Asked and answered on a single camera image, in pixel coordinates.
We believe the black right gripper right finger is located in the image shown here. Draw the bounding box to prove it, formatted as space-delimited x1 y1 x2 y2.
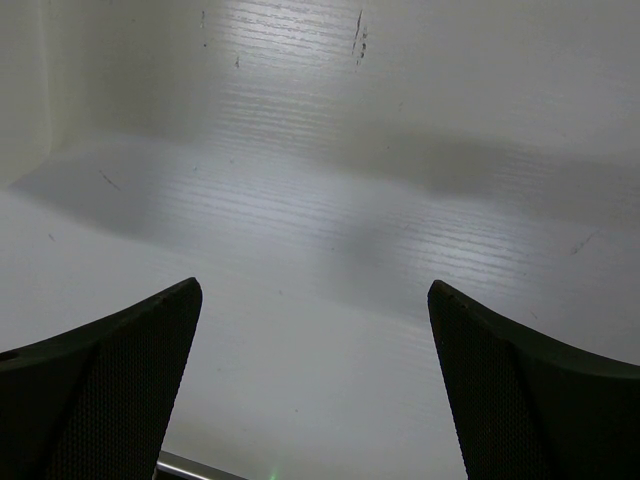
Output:
427 280 639 479

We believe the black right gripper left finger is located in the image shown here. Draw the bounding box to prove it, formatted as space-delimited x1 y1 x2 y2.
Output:
1 278 202 479

